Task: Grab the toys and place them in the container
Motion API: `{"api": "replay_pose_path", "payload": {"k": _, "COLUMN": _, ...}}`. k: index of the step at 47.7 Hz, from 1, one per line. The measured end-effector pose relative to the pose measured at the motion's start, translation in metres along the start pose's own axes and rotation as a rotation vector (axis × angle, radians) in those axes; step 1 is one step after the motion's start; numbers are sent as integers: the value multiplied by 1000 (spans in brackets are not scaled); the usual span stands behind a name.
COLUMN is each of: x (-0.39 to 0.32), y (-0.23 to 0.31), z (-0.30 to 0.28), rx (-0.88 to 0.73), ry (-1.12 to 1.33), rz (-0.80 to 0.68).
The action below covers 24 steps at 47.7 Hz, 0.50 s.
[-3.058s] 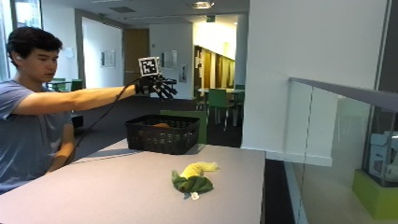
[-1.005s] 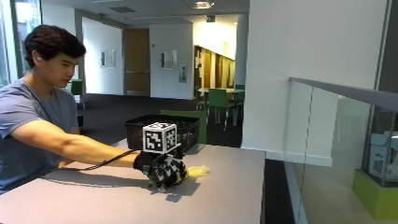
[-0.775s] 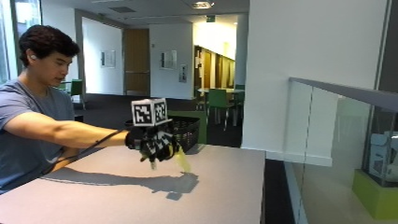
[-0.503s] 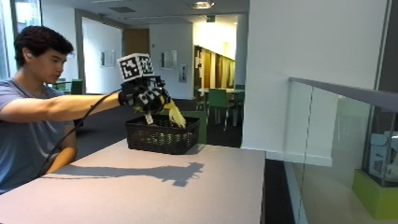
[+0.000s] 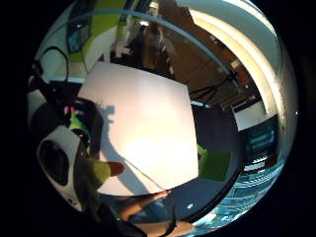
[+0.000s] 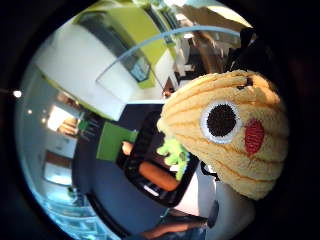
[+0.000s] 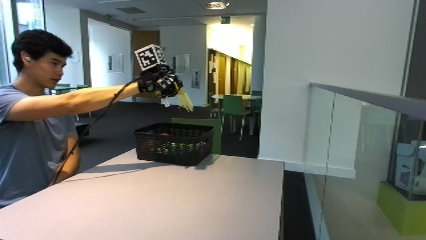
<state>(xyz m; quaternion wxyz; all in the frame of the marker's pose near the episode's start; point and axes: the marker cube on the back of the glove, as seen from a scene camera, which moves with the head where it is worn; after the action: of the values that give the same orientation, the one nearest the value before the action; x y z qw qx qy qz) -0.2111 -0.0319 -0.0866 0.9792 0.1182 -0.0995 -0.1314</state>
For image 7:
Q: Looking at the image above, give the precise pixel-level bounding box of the wooden partition wall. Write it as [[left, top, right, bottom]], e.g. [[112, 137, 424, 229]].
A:
[[206, 48, 252, 96]]

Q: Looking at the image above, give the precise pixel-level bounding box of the grey metal handrail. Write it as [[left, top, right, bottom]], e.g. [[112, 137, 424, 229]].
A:
[[308, 82, 426, 121]]

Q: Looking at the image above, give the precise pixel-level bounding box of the glass railing panel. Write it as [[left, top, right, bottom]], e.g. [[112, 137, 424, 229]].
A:
[[302, 87, 426, 240]]

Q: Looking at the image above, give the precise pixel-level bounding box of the the person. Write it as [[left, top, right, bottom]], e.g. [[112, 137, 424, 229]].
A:
[[0, 28, 142, 209]]

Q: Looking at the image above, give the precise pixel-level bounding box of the white round table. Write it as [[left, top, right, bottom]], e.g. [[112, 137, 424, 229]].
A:
[[210, 93, 263, 101]]

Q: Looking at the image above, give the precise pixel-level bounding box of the yellow banana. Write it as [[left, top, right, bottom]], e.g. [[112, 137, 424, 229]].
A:
[[175, 87, 195, 113]]

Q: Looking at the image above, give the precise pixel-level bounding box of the small wall panel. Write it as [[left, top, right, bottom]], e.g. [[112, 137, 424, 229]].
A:
[[190, 68, 200, 90]]

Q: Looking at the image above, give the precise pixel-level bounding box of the black woven basket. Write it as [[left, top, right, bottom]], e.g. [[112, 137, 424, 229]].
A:
[[131, 122, 215, 167]]

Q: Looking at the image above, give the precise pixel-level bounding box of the white wall frame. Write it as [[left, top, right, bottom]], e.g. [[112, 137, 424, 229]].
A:
[[171, 53, 191, 76], [106, 53, 124, 74]]

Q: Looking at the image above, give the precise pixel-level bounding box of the ceiling light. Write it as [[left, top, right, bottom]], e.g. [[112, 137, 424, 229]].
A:
[[203, 1, 231, 11]]

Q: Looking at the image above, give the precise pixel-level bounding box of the green chair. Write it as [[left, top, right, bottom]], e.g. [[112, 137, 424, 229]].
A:
[[220, 94, 252, 141]]

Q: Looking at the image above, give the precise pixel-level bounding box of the green block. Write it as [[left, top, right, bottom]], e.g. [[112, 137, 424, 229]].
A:
[[376, 181, 426, 237]]

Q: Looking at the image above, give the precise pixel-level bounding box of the white marker cube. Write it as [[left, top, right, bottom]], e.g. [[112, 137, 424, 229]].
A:
[[132, 43, 167, 72]]

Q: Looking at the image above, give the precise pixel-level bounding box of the black glove cable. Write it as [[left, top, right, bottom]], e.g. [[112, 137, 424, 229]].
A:
[[47, 78, 142, 186]]

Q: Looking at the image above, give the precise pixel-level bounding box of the green box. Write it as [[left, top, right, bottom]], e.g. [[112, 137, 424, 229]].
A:
[[170, 117, 223, 155]]

